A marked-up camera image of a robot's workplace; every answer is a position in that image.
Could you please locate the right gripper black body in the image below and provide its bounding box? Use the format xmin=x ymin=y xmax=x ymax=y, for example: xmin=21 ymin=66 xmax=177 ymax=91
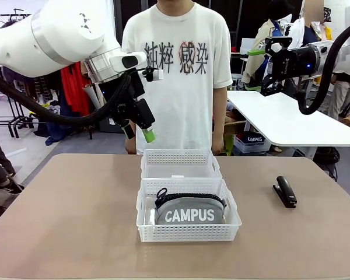
xmin=268 ymin=45 xmax=321 ymax=80

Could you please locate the white paper roll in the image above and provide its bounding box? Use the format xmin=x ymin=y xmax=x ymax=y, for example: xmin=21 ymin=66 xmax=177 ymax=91
xmin=82 ymin=83 xmax=106 ymax=114

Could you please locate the green box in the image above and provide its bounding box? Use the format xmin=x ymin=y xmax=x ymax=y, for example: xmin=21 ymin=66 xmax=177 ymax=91
xmin=223 ymin=134 xmax=235 ymax=157

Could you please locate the gray storage box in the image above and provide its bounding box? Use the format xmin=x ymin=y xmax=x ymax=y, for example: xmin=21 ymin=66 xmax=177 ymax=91
xmin=97 ymin=115 xmax=126 ymax=134

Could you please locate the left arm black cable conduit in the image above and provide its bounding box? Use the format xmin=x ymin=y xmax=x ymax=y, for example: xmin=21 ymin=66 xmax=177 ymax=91
xmin=0 ymin=69 xmax=132 ymax=127

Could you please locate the white perforated plastic basket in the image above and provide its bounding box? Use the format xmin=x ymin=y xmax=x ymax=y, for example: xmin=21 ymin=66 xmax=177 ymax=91
xmin=135 ymin=177 xmax=243 ymax=243
xmin=140 ymin=149 xmax=223 ymax=180

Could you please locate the red hanging garment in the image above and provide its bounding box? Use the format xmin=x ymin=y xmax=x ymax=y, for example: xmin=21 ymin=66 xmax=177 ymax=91
xmin=60 ymin=63 xmax=92 ymax=118

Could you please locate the gray CAMPUS zipper pouch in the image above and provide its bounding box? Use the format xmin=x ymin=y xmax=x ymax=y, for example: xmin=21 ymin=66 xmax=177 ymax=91
xmin=154 ymin=187 xmax=232 ymax=226

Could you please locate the mannequin with beige coat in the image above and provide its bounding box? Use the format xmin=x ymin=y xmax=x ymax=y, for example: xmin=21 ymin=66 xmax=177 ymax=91
xmin=241 ymin=16 xmax=294 ymax=86

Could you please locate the white basket with CAMPUS pouches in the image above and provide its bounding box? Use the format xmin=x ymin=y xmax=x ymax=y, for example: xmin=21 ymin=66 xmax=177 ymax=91
xmin=233 ymin=131 xmax=272 ymax=155

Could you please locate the white side table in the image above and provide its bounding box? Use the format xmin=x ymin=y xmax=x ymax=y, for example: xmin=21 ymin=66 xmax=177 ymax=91
xmin=226 ymin=90 xmax=350 ymax=160

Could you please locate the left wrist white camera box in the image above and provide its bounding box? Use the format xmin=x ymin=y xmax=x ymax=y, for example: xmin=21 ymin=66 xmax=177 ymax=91
xmin=143 ymin=66 xmax=165 ymax=82

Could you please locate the person's left hand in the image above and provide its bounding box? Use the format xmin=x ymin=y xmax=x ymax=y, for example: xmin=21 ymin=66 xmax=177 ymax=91
xmin=211 ymin=135 xmax=226 ymax=155

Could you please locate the black bag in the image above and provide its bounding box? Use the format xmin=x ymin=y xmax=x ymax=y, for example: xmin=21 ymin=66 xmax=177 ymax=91
xmin=313 ymin=146 xmax=341 ymax=182

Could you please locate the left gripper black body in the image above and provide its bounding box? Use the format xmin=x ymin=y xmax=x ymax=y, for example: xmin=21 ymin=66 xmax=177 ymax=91
xmin=99 ymin=71 xmax=147 ymax=127

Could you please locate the black stapler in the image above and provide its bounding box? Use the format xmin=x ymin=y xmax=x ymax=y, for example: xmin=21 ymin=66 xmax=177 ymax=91
xmin=272 ymin=175 xmax=298 ymax=209

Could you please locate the yellow crumpled cloth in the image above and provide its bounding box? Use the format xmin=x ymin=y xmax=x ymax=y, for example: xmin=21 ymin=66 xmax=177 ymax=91
xmin=28 ymin=101 xmax=52 ymax=116

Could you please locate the person's right hand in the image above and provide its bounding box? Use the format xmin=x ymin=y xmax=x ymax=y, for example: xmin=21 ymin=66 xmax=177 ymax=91
xmin=124 ymin=139 xmax=138 ymax=156

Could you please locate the bystander with blurred face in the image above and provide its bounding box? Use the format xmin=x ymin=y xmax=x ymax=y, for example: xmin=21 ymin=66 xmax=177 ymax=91
xmin=302 ymin=0 xmax=350 ymax=125

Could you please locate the person torso white printed t-shirt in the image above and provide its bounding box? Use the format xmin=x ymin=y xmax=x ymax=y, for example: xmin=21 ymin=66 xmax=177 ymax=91
xmin=121 ymin=0 xmax=233 ymax=156

